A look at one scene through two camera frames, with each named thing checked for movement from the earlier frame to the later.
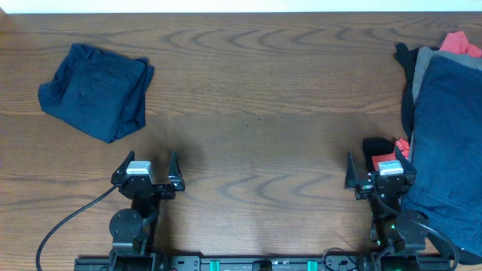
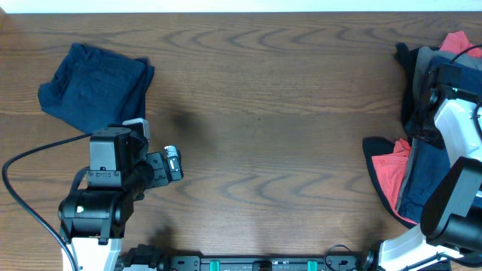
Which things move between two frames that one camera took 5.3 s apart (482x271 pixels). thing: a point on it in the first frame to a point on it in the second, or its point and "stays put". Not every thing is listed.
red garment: [456, 42] stays put
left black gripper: [175, 186] to [172, 165]
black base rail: [262, 263] stays put
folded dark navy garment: [98, 93] stays put
